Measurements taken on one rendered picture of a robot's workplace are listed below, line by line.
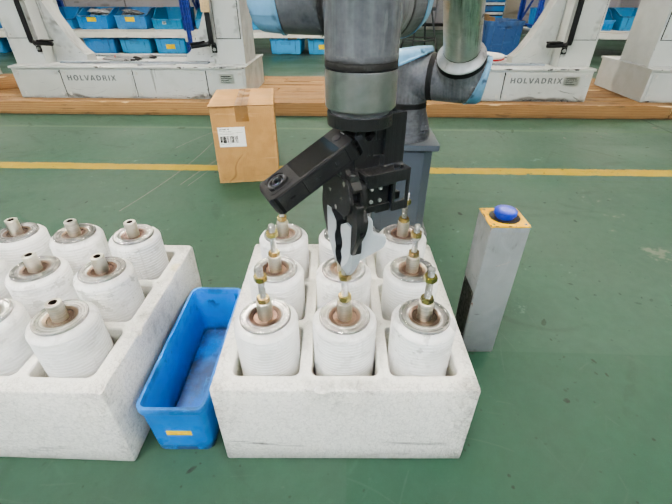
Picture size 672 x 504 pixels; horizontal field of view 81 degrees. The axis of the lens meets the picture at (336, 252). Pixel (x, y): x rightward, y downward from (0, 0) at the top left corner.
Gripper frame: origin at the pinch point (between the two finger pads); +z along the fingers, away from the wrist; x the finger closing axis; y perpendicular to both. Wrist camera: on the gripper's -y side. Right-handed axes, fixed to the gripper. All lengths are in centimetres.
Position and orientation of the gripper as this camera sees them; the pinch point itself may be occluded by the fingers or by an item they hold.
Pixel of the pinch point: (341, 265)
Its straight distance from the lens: 53.3
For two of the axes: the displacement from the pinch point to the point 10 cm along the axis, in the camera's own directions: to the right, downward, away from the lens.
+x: -4.6, -5.0, 7.4
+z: 0.0, 8.3, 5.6
